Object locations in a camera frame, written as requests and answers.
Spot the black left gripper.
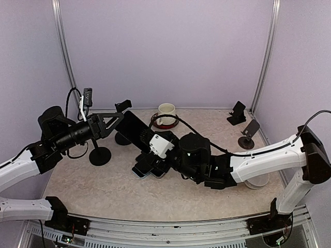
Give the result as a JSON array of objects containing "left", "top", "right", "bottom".
[{"left": 54, "top": 112, "right": 124, "bottom": 152}]

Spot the tall black clamp phone stand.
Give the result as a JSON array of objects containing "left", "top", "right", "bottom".
[{"left": 115, "top": 100, "right": 134, "bottom": 146}]

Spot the black folding phone stand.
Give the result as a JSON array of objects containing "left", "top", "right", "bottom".
[{"left": 227, "top": 101, "right": 246, "bottom": 126}]

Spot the black plate phone stand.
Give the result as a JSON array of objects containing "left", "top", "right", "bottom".
[{"left": 238, "top": 119, "right": 260, "bottom": 150}]

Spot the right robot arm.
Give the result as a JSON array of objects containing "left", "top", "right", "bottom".
[{"left": 132, "top": 126, "right": 330, "bottom": 235}]

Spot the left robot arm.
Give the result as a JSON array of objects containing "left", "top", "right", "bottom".
[{"left": 1, "top": 106, "right": 124, "bottom": 230}]

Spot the short black phone stand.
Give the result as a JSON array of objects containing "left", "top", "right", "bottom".
[{"left": 89, "top": 139, "right": 112, "bottom": 166}]

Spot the light blue bottom phone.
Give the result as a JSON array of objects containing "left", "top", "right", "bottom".
[{"left": 132, "top": 167, "right": 149, "bottom": 179}]

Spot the red round coaster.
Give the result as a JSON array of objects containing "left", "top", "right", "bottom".
[{"left": 151, "top": 113, "right": 179, "bottom": 130}]

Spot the white ceramic mug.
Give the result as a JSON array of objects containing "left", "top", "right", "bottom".
[{"left": 157, "top": 103, "right": 176, "bottom": 125}]

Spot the white bowl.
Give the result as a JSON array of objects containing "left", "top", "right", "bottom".
[{"left": 244, "top": 174, "right": 270, "bottom": 190}]

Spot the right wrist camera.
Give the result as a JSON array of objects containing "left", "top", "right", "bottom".
[{"left": 149, "top": 134, "right": 174, "bottom": 159}]

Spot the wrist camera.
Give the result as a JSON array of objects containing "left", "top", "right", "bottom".
[
  {"left": 149, "top": 134, "right": 174, "bottom": 159},
  {"left": 78, "top": 88, "right": 93, "bottom": 121}
]

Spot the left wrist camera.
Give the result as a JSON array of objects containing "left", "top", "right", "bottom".
[{"left": 78, "top": 88, "right": 93, "bottom": 121}]

